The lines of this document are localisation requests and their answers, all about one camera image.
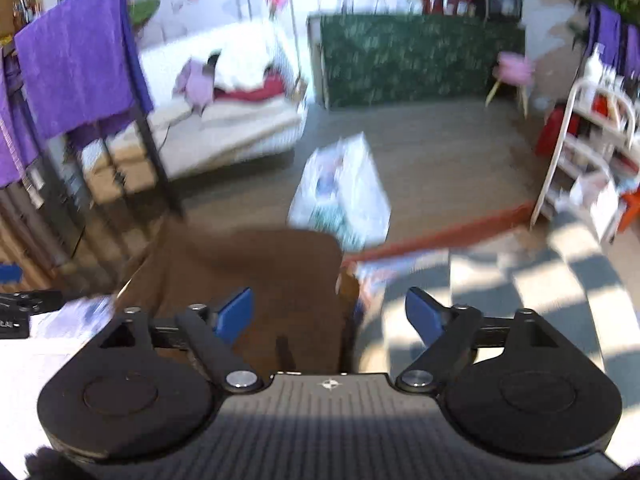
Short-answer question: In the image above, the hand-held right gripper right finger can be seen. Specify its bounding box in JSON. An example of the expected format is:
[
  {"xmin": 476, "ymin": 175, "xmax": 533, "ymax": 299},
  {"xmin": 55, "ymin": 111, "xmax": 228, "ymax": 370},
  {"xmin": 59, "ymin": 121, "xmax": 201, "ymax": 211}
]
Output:
[{"xmin": 396, "ymin": 287, "xmax": 558, "ymax": 393}]

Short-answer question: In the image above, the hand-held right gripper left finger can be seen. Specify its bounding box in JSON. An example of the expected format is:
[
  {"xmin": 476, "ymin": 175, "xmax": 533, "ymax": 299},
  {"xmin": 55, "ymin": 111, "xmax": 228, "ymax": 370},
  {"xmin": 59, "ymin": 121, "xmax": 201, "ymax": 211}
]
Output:
[{"xmin": 97, "ymin": 287, "xmax": 263, "ymax": 393}]

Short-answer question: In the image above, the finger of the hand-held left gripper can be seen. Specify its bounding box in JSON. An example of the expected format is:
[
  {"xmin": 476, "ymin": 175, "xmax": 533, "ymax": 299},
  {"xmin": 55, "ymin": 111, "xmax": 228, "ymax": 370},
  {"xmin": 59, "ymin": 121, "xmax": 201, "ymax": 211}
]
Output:
[{"xmin": 0, "ymin": 290, "xmax": 63, "ymax": 317}]

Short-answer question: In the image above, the dark brown garment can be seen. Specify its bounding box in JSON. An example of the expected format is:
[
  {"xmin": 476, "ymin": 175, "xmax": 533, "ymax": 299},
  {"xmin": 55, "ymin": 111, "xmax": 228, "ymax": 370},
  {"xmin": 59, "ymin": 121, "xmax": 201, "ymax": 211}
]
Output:
[{"xmin": 117, "ymin": 220, "xmax": 361, "ymax": 376}]

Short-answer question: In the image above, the white bed with clothes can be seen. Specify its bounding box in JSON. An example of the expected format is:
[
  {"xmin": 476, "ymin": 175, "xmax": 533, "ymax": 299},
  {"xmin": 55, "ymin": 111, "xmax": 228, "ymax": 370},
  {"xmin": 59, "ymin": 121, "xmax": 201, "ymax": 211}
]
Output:
[{"xmin": 82, "ymin": 20, "xmax": 311, "ymax": 196}]

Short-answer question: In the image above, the white cloth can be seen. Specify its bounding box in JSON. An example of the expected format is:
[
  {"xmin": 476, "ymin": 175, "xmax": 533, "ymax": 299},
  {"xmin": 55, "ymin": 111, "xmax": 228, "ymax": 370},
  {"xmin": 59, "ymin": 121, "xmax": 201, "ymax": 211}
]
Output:
[{"xmin": 0, "ymin": 337, "xmax": 101, "ymax": 461}]

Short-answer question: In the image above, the blue plaid bed blanket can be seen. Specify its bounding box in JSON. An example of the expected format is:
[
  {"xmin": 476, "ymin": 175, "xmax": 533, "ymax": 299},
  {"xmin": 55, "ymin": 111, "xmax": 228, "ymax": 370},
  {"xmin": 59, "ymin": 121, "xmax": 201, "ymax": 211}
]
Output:
[{"xmin": 30, "ymin": 247, "xmax": 451, "ymax": 341}]

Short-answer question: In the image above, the grey and cream checkered garment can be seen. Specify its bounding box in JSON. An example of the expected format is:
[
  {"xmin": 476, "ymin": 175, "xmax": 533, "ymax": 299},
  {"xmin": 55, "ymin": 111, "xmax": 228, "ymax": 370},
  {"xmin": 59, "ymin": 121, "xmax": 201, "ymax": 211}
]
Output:
[{"xmin": 357, "ymin": 210, "xmax": 640, "ymax": 476}]

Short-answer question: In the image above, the printed white box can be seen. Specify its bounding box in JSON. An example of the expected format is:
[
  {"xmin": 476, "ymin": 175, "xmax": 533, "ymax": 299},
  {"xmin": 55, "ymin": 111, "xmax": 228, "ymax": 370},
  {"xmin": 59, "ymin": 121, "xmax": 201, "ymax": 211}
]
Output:
[{"xmin": 287, "ymin": 132, "xmax": 393, "ymax": 253}]

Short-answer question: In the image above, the purple towel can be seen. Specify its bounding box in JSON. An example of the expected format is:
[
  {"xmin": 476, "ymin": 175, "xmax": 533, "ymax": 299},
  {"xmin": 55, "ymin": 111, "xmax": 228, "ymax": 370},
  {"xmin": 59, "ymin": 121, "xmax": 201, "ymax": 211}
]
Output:
[
  {"xmin": 0, "ymin": 55, "xmax": 43, "ymax": 188},
  {"xmin": 15, "ymin": 0, "xmax": 153, "ymax": 141}
]

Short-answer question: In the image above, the white shelf rack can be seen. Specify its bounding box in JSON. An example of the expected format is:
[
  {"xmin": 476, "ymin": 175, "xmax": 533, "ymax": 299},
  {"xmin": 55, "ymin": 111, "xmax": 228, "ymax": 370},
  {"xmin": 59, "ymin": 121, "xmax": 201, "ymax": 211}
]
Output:
[{"xmin": 530, "ymin": 77, "xmax": 640, "ymax": 241}]

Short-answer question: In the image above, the red canister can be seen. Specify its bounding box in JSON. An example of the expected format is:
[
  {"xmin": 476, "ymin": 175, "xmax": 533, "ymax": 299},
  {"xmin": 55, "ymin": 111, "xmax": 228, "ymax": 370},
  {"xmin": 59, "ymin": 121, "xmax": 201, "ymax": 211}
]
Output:
[{"xmin": 535, "ymin": 107, "xmax": 581, "ymax": 158}]

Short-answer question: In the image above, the dark red garment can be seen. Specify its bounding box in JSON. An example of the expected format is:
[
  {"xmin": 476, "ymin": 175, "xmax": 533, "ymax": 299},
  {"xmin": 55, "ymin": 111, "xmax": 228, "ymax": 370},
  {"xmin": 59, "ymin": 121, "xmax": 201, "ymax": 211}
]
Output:
[{"xmin": 215, "ymin": 75, "xmax": 286, "ymax": 106}]

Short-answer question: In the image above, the orange plastic stool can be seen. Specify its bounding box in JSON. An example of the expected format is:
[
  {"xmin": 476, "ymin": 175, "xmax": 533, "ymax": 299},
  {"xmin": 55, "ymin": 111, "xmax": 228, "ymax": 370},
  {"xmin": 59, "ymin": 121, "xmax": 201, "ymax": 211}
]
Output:
[{"xmin": 617, "ymin": 195, "xmax": 640, "ymax": 233}]

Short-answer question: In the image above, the lilac garment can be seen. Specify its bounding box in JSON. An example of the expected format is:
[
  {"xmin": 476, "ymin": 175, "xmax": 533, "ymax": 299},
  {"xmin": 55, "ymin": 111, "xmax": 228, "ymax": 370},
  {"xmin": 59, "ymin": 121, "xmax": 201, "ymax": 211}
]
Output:
[{"xmin": 172, "ymin": 57, "xmax": 216, "ymax": 111}]

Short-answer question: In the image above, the white garment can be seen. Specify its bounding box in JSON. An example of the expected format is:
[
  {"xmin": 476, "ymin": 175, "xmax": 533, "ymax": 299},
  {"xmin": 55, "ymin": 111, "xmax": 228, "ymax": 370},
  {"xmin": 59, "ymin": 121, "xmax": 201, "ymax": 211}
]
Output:
[{"xmin": 212, "ymin": 42, "xmax": 281, "ymax": 93}]

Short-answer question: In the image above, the green patterned panel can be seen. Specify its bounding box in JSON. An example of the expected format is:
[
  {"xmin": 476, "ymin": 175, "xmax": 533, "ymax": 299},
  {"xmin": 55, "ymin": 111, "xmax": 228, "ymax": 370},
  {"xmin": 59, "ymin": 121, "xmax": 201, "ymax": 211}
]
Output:
[{"xmin": 307, "ymin": 12, "xmax": 526, "ymax": 111}]

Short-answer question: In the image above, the pink stool with yellow legs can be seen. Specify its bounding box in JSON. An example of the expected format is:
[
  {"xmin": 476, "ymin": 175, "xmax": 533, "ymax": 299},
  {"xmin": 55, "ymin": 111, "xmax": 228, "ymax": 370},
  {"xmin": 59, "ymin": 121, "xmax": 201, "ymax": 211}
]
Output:
[{"xmin": 485, "ymin": 52, "xmax": 536, "ymax": 113}]

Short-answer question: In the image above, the white bottle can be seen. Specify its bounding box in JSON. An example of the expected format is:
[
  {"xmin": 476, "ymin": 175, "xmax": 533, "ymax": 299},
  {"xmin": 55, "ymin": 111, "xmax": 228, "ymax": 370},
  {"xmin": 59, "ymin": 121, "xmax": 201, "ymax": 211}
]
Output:
[{"xmin": 582, "ymin": 42, "xmax": 608, "ymax": 83}]

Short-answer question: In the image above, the purple cloth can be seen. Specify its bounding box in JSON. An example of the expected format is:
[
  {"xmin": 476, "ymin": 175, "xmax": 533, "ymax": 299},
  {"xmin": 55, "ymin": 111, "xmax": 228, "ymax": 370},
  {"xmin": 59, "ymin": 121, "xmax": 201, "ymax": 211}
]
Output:
[{"xmin": 587, "ymin": 4, "xmax": 640, "ymax": 81}]

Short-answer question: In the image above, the black metal rack frame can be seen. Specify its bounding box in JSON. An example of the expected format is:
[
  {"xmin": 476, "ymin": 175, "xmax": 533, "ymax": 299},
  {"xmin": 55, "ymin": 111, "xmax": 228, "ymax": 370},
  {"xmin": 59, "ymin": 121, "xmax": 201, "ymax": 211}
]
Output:
[{"xmin": 0, "ymin": 0, "xmax": 188, "ymax": 286}]

